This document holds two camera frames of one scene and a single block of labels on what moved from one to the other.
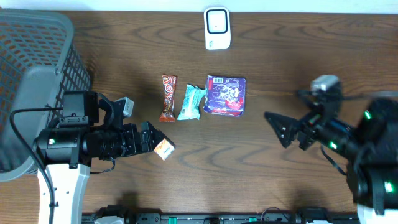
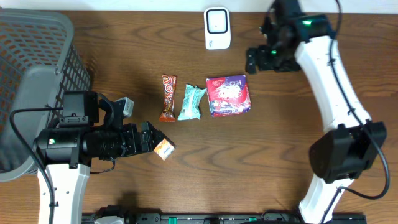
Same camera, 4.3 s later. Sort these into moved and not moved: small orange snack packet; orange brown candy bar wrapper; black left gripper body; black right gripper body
Moved: black right gripper body
Not moved: black left gripper body; small orange snack packet; orange brown candy bar wrapper
